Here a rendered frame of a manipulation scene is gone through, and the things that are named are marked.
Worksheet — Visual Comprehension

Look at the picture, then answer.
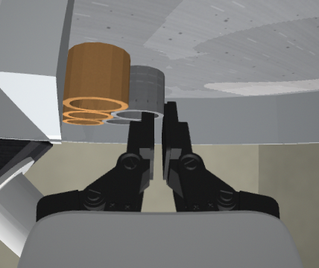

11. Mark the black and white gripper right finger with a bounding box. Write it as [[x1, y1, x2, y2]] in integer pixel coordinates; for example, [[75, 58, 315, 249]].
[[162, 101, 279, 218]]

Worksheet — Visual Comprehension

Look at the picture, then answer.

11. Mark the bronze bushing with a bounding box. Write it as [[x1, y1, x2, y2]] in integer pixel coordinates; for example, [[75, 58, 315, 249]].
[[63, 104, 113, 120], [63, 42, 130, 112], [63, 115, 104, 125]]

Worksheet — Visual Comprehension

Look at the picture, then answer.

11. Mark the grey metal bushing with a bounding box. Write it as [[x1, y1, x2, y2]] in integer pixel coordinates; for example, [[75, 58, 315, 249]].
[[102, 116, 141, 125], [111, 66, 165, 120]]

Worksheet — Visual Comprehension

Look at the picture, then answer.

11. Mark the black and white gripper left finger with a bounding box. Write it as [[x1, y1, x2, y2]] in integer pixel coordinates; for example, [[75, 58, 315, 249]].
[[36, 112, 154, 222]]

